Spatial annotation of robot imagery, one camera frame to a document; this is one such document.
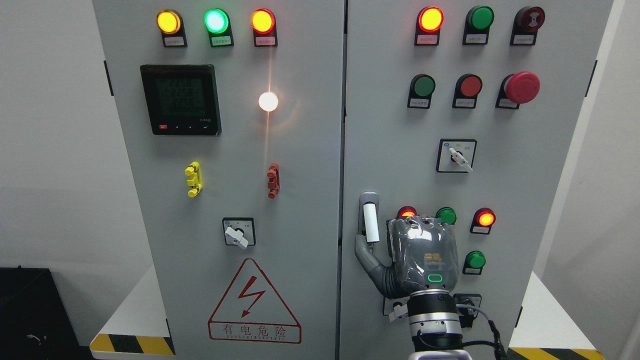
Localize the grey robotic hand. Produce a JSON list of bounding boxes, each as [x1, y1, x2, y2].
[[354, 215, 459, 299]]

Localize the silver door handle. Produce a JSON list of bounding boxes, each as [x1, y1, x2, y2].
[[358, 191, 380, 250]]

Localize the grey right cabinet door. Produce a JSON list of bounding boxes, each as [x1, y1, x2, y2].
[[339, 0, 613, 360]]

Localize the grey cabinet door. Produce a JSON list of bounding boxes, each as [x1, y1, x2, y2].
[[339, 0, 613, 360], [93, 0, 345, 360]]

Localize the grey left cabinet door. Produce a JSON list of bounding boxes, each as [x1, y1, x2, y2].
[[93, 0, 345, 360]]

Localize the red-yellow indicator light left door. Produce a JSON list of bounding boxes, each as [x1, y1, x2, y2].
[[250, 7, 278, 47]]

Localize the green indicator middle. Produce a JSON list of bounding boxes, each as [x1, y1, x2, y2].
[[435, 206, 458, 225]]

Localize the lit red indicator middle left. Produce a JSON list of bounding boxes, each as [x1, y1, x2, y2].
[[397, 205, 418, 219]]

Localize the lit red indicator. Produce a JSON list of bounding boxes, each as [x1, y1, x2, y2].
[[470, 207, 496, 235], [414, 6, 445, 46], [397, 205, 418, 219]]

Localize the green push button lower right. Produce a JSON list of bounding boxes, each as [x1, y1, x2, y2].
[[462, 250, 487, 275]]

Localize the green push button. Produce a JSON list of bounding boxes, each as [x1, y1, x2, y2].
[[407, 73, 435, 109], [462, 250, 487, 275]]

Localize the lit red indicator middle right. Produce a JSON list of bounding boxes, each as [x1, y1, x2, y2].
[[470, 207, 496, 235]]

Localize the green push button upper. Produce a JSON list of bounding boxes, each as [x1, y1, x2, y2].
[[407, 73, 435, 109]]

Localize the red terminal connector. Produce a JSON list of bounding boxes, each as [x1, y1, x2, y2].
[[266, 162, 281, 199]]

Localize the red push button upper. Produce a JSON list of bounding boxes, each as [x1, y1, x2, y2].
[[452, 73, 483, 109]]

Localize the red lightning warning sticker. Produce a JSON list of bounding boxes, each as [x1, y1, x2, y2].
[[208, 258, 302, 344]]

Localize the red emergency stop button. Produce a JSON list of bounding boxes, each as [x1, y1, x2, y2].
[[495, 71, 541, 110]]

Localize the white lit indicator light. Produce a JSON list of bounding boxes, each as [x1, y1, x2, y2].
[[258, 91, 279, 113]]

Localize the lit red indicator top right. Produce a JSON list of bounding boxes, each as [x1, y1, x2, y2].
[[414, 6, 445, 46]]

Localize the green indicator top right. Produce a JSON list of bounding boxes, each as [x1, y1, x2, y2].
[[462, 6, 495, 46]]

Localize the yellow terminal connector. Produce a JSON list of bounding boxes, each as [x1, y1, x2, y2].
[[183, 161, 203, 198]]

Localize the dark red buzzer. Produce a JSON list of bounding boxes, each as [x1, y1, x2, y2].
[[510, 6, 546, 46]]

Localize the black digital power meter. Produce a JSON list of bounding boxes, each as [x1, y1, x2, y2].
[[140, 64, 222, 136]]

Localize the white base platform hazard stripes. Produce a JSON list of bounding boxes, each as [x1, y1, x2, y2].
[[89, 267, 604, 360]]

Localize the green lit indicator light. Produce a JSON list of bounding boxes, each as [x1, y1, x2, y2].
[[203, 7, 234, 48]]

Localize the yellow indicator light top left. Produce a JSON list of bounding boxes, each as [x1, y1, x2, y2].
[[156, 9, 188, 48]]

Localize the black box lower left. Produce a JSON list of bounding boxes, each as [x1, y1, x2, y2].
[[0, 266, 79, 360]]

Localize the lower white rotary switch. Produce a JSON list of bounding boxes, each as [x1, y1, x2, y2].
[[382, 296, 409, 322]]

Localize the black knob selector switch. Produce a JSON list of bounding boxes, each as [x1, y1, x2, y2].
[[453, 293, 482, 329]]

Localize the upper right rotary switch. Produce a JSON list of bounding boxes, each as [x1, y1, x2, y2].
[[436, 138, 477, 173]]

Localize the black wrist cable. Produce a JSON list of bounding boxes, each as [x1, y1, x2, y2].
[[415, 302, 508, 360]]

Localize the left door rotary switch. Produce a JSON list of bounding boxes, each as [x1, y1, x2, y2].
[[222, 217, 256, 249]]

